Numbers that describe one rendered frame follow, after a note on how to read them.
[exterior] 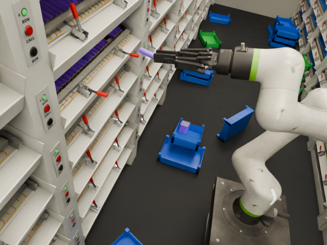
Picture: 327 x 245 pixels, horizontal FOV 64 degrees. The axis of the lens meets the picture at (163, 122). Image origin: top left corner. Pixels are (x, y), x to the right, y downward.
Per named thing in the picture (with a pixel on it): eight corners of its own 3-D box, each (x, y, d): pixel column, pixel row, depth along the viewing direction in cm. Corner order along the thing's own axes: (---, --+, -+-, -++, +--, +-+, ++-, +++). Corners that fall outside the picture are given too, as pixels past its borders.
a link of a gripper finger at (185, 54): (211, 54, 78) (212, 52, 79) (176, 49, 82) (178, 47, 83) (210, 66, 81) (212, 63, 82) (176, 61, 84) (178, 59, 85)
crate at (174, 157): (203, 153, 196) (205, 147, 191) (197, 174, 182) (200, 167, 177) (165, 141, 200) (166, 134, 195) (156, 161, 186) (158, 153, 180)
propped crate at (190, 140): (178, 126, 214) (180, 117, 211) (202, 133, 211) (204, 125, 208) (170, 142, 187) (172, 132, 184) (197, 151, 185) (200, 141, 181)
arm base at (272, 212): (284, 208, 131) (290, 202, 127) (286, 237, 120) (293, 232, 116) (233, 192, 133) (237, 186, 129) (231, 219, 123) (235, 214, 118)
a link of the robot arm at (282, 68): (301, 56, 78) (313, 43, 67) (295, 97, 78) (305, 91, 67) (252, 52, 82) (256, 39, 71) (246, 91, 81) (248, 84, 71)
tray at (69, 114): (137, 47, 119) (145, 30, 112) (61, 138, 76) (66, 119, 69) (99, 24, 117) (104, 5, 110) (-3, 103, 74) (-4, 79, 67)
